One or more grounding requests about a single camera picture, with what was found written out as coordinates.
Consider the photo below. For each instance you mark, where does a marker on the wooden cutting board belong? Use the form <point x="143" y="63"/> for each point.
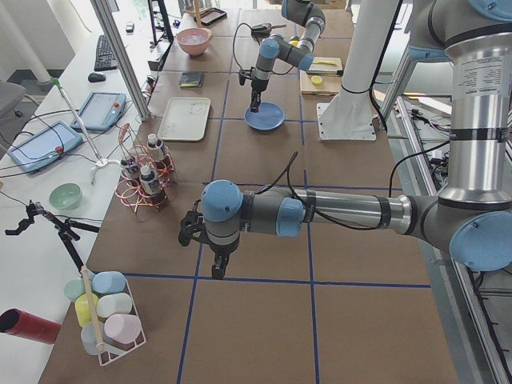
<point x="324" y="77"/>

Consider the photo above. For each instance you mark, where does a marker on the tea bottle right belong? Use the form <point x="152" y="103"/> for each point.
<point x="158" y="152"/>

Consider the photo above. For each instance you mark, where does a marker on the lemon half slice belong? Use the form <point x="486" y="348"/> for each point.
<point x="316" y="80"/>

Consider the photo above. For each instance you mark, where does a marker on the tea bottle back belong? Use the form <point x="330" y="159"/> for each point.
<point x="130" y="168"/>

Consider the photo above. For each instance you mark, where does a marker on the blue teach pendant near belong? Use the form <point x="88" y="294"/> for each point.
<point x="40" y="150"/>

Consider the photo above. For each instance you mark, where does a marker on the steel knife handle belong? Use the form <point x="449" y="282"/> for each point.
<point x="326" y="72"/>

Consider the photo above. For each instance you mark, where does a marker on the cream bear tray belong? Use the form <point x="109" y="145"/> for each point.
<point x="184" y="119"/>

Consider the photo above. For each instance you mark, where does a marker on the green bowl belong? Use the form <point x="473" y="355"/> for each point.
<point x="67" y="196"/>

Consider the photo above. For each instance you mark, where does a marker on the blue teach pendant far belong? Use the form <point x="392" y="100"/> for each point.
<point x="101" y="110"/>

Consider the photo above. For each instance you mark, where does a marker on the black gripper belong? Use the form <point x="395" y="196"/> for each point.
<point x="257" y="86"/>
<point x="222" y="250"/>

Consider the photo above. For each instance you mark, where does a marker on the metal ice scoop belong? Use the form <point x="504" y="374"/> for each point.
<point x="263" y="30"/>

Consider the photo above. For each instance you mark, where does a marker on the blue teach pendant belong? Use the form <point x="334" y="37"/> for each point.
<point x="40" y="150"/>
<point x="101" y="110"/>

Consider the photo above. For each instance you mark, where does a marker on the grey folded cloth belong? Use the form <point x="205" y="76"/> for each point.
<point x="191" y="79"/>

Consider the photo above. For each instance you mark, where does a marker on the red cylinder tube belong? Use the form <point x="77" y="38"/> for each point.
<point x="19" y="323"/>

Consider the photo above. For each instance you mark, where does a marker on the copper wire bottle rack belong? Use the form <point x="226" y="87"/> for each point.
<point x="130" y="192"/>

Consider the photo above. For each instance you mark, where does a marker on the yellow plastic knife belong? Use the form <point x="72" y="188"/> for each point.
<point x="324" y="63"/>

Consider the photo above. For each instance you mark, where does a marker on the tea bottle left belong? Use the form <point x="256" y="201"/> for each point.
<point x="151" y="185"/>

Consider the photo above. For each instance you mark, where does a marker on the pink bowl of ice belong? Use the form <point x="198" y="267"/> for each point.
<point x="194" y="41"/>

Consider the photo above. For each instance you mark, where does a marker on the blue round plate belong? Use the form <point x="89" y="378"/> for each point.
<point x="269" y="117"/>

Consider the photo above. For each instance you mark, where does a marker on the tea bottle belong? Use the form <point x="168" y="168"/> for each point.
<point x="158" y="152"/>
<point x="130" y="168"/>
<point x="151" y="185"/>

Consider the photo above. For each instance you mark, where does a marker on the black keyboard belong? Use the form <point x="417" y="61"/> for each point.
<point x="104" y="56"/>

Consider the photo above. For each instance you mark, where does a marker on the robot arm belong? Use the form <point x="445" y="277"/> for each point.
<point x="295" y="51"/>
<point x="470" y="218"/>

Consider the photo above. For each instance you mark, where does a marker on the black computer mouse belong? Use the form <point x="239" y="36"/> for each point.
<point x="96" y="77"/>

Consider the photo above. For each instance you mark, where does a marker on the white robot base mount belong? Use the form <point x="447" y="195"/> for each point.
<point x="348" y="116"/>

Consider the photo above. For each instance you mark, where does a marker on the white wire cup basket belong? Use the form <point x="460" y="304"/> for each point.
<point x="107" y="314"/>

